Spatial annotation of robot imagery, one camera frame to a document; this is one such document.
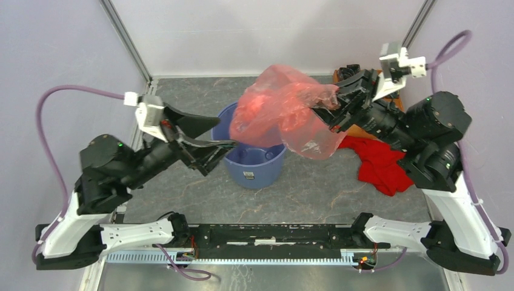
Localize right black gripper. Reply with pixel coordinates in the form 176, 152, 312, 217
295, 67, 420, 151

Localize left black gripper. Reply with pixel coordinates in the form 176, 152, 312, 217
127, 102, 243, 189

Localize blue plastic trash bin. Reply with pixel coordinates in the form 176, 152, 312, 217
212, 101, 287, 190

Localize red translucent trash bag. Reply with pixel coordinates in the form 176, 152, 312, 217
229, 64, 347, 160

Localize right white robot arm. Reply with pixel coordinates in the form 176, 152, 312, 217
313, 70, 512, 276

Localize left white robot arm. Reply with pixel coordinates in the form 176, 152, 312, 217
35, 103, 237, 270

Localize orange compartment tray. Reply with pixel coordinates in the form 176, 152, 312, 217
332, 70, 405, 140

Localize black bag roll top left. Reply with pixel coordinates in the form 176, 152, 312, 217
336, 64, 361, 82

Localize red cloth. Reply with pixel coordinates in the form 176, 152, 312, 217
338, 136, 414, 196

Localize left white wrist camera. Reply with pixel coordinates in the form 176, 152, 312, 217
123, 92, 168, 142

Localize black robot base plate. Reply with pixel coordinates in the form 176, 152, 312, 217
164, 224, 391, 259

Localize slotted cable duct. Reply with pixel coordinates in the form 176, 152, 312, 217
105, 249, 358, 267

